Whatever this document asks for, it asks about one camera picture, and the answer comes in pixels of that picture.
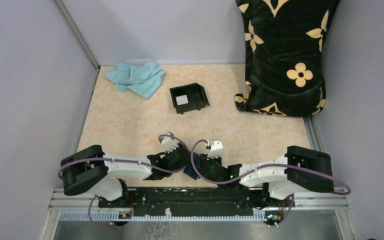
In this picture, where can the light blue cloth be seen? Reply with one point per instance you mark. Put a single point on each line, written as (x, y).
(144, 80)

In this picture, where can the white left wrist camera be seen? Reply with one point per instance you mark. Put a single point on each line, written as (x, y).
(168, 142)

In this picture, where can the blue leather card holder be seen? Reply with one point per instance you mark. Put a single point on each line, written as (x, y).
(189, 169)

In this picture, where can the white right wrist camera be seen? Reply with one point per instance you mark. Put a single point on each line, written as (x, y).
(216, 149)

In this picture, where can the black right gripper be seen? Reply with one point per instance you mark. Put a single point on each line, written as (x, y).
(203, 157)

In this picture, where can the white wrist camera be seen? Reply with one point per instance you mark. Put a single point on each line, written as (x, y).
(216, 149)
(168, 142)

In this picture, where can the black plastic card box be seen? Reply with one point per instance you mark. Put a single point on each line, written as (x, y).
(196, 94)

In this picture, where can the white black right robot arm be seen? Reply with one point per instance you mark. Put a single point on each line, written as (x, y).
(298, 170)

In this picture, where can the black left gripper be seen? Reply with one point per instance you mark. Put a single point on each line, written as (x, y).
(181, 145)

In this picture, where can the grey credit card stack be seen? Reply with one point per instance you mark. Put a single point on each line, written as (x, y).
(181, 100)

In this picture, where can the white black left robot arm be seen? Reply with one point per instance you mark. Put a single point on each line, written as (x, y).
(92, 171)

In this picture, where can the black floral cushion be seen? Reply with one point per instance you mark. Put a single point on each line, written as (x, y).
(284, 41)

